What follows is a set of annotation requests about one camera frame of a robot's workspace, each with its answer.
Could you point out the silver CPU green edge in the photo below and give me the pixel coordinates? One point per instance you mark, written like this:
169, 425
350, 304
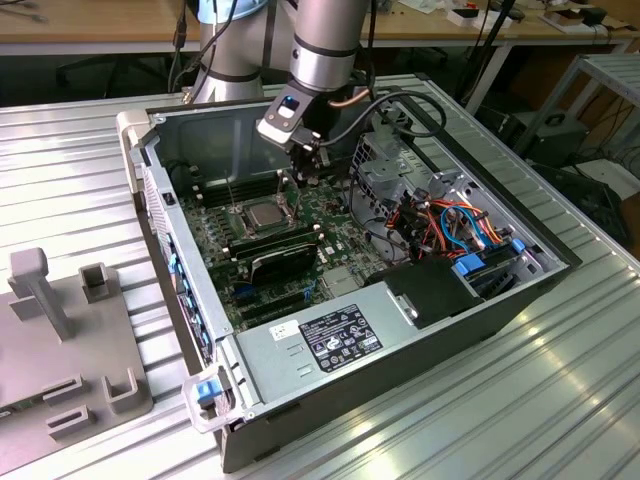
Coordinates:
264, 216

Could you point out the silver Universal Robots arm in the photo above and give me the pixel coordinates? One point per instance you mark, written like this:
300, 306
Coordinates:
325, 40

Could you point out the black RAM slot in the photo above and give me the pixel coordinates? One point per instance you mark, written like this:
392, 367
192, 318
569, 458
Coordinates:
224, 199
220, 184
221, 189
275, 236
276, 240
279, 248
223, 194
278, 244

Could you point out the CPU socket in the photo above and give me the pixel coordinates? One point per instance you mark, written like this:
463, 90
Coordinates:
240, 220

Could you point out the black expansion slot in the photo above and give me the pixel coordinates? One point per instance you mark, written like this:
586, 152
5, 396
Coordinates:
272, 301
280, 311

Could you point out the silver metal disk bay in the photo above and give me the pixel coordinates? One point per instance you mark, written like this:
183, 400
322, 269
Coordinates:
382, 172

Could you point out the green motherboard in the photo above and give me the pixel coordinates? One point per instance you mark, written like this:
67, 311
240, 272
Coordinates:
340, 220

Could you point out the black graphics card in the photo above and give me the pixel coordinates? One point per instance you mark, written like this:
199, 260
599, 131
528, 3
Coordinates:
285, 265

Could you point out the silver chipset heatsink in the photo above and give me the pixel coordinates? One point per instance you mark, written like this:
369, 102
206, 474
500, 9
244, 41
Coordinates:
341, 283

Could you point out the black case lock slider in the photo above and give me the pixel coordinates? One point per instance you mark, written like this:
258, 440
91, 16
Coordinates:
168, 198

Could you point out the white cardboard box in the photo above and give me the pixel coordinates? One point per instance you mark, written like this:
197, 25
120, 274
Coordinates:
495, 21

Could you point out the black plastic shroud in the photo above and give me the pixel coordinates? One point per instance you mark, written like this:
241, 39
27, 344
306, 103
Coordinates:
430, 292

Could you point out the hard disk in blue carrier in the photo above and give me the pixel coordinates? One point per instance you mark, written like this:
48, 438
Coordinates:
470, 265

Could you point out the blue rear port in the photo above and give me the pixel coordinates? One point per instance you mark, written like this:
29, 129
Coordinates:
173, 262
191, 303
185, 286

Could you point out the black equipment case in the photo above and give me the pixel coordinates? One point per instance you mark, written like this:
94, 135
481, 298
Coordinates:
550, 145

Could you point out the blue plastic tab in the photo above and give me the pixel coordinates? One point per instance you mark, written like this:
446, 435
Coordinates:
517, 246

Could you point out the grey power supply unit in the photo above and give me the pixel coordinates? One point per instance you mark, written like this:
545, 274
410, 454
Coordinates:
270, 360

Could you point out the grey open PC case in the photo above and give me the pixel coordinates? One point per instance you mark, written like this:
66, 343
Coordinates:
425, 350

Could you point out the brown cardboard piece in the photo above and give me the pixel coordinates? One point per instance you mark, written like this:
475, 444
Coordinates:
562, 20

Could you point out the black floor bag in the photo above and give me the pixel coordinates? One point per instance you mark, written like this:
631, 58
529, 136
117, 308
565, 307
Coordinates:
590, 200

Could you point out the black power adapter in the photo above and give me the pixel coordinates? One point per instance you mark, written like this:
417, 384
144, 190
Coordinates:
595, 15

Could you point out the blue case release latch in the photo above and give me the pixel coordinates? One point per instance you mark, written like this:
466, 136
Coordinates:
207, 392

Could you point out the grey parts rack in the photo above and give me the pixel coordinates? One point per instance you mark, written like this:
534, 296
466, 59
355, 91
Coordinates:
50, 350

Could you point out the green RAM stick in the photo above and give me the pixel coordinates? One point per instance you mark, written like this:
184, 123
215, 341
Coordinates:
25, 403

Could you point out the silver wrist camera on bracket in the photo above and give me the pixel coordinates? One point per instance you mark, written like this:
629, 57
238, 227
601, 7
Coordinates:
274, 131

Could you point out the wooden desk white frame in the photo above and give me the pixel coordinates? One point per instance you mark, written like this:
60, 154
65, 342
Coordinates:
100, 22
425, 25

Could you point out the grey metal shelf frame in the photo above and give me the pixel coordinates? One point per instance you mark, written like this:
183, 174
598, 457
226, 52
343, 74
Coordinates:
615, 75

